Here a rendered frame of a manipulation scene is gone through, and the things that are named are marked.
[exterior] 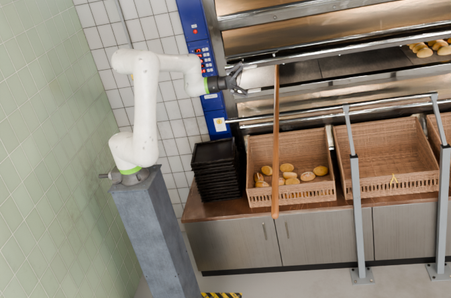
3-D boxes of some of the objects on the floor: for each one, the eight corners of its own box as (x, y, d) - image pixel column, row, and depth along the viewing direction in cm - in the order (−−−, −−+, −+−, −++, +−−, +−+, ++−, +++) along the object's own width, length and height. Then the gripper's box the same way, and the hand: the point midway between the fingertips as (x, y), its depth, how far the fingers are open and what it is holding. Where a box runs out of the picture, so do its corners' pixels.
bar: (256, 256, 311) (225, 117, 258) (438, 243, 287) (445, 88, 234) (254, 290, 284) (219, 143, 230) (455, 280, 260) (467, 113, 206)
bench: (211, 229, 348) (194, 172, 321) (533, 203, 302) (545, 134, 276) (200, 283, 299) (180, 221, 272) (582, 262, 253) (603, 184, 227)
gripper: (215, 59, 222) (255, 53, 218) (225, 101, 233) (262, 96, 229) (213, 64, 215) (254, 58, 211) (223, 107, 227) (262, 102, 222)
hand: (256, 78), depth 220 cm, fingers open, 13 cm apart
